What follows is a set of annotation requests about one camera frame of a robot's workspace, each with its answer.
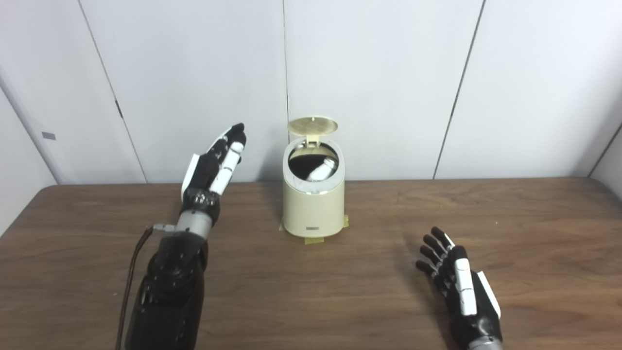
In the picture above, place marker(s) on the black and white right hand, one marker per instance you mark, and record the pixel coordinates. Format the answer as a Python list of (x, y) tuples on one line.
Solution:
[(466, 301)]

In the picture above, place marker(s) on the black and white left hand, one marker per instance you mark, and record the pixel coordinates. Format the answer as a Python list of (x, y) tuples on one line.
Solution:
[(206, 170)]

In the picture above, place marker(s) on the cream round bin lid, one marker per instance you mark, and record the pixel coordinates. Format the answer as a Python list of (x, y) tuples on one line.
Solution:
[(312, 126)]

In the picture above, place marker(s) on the cream-colored bin body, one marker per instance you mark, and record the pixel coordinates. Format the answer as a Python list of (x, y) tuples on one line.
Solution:
[(313, 211)]

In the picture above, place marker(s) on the small white plastic bottle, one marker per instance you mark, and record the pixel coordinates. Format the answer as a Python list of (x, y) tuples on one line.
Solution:
[(321, 171)]

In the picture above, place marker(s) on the small grey wall label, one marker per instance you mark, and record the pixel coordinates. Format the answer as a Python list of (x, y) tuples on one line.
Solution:
[(48, 135)]

